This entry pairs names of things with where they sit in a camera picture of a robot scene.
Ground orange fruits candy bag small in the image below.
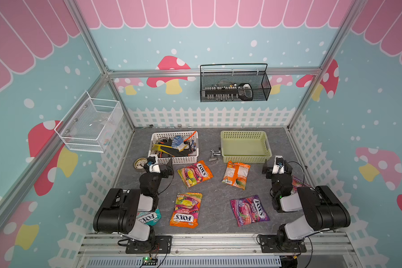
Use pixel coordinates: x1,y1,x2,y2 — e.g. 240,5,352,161
178,161,213,188

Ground orange white candy bag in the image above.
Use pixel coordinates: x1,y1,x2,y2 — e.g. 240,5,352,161
222,161,251,190

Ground orange Fox's fruits bag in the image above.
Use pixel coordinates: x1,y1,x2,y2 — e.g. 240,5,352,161
170,193,203,228

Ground teal Fox's mint bag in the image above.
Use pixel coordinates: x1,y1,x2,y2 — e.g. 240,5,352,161
136,208,162,226

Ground purple Fox's berries bag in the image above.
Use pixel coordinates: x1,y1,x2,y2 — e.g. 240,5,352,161
230,195,270,227

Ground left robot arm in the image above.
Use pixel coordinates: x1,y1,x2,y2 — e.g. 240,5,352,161
93,162,174,253

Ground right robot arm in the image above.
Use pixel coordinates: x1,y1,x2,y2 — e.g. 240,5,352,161
258,161,351,254

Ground green plastic basket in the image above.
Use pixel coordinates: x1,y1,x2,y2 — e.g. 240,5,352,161
221,131,272,164

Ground yellow black tool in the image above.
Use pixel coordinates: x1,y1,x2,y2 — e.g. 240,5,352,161
152,144,193,157

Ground tape roll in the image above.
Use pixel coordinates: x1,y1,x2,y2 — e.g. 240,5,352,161
134,157,147,170

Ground blue white work glove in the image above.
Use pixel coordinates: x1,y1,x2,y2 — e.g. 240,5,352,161
172,135,186,151

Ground orange tube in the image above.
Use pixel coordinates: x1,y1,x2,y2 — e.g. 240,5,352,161
184,131,197,141

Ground metal fitting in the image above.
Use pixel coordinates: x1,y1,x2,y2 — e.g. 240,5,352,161
209,147,222,162

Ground small green circuit board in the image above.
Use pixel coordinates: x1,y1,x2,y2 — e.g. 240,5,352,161
141,257,158,266

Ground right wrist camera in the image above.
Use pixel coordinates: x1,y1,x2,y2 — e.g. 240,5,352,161
275,155,285,169

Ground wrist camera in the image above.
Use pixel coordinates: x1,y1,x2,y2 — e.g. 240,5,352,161
146,154,158,168
275,155,285,169

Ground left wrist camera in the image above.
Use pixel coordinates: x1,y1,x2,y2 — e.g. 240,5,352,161
146,154,158,168

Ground purple Fox's bag near wall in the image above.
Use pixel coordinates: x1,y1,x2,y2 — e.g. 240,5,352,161
291,176,310,194

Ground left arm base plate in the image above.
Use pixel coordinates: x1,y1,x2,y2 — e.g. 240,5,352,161
125,236,173,254

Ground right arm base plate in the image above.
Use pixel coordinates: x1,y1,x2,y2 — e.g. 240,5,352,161
256,234,307,255

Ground socket set in wall basket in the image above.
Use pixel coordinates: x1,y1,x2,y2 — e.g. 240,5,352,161
201,87,244,102

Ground white wire wall basket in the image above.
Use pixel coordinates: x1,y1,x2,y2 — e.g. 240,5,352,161
55,92,124,153

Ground black wire wall basket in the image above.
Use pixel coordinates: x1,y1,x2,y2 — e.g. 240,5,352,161
199,63,271,102

